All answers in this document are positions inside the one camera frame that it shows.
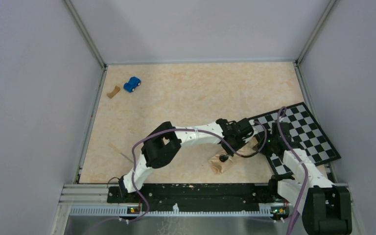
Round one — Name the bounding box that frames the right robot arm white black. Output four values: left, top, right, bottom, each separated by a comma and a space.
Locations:
256, 122, 353, 235

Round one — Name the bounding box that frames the small brown wooden piece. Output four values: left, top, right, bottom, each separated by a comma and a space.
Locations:
106, 86, 121, 99

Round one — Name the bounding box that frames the black white checkerboard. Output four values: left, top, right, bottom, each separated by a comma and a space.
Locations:
248, 102, 341, 175

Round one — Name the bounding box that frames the orange cloth napkin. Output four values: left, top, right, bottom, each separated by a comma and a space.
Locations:
208, 137, 259, 174

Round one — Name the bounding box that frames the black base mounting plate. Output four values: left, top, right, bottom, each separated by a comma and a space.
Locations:
107, 183, 290, 212

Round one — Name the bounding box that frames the blue toy car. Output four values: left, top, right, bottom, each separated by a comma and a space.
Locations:
123, 76, 141, 93

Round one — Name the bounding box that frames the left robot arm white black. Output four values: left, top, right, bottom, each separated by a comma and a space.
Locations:
118, 118, 257, 202

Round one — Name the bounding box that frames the aluminium front rail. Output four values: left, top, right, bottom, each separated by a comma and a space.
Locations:
59, 183, 293, 221

